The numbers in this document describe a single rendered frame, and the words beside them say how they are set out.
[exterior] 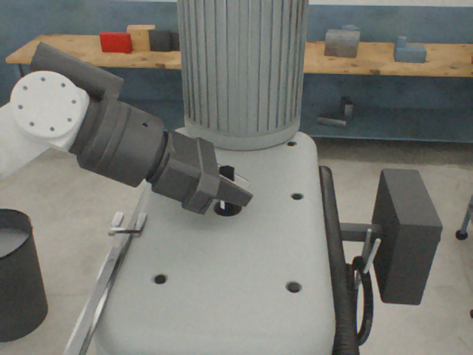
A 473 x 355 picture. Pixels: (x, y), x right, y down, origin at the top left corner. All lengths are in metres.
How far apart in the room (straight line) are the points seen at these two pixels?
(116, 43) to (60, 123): 4.06
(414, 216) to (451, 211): 3.19
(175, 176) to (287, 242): 0.15
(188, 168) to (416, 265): 0.57
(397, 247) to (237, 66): 0.47
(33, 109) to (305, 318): 0.33
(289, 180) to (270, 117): 0.11
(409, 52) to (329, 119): 0.90
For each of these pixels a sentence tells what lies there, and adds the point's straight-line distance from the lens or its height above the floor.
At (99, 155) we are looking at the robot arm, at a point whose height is 2.01.
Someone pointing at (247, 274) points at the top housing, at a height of 1.89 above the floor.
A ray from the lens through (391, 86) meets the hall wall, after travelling 5.18.
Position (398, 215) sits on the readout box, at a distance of 0.94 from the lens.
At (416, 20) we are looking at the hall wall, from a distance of 5.00.
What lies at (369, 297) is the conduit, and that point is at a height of 1.53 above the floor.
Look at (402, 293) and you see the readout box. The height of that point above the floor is 1.55.
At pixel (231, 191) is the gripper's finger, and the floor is 1.93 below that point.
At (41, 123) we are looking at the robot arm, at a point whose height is 2.06.
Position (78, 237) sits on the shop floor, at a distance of 3.72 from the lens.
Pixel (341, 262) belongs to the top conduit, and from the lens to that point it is 0.69.
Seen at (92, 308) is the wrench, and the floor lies 1.90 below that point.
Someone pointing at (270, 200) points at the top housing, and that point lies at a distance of 0.64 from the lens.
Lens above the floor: 2.26
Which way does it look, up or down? 33 degrees down
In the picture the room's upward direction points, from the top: straight up
